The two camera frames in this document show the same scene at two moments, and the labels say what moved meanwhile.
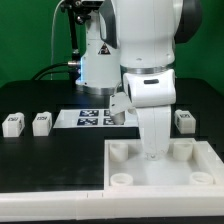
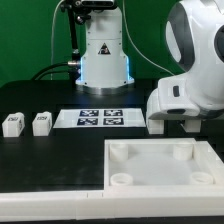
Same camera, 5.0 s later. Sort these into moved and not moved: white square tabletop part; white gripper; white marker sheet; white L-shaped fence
Moved: white gripper
Not moved: white square tabletop part; white marker sheet; white L-shaped fence
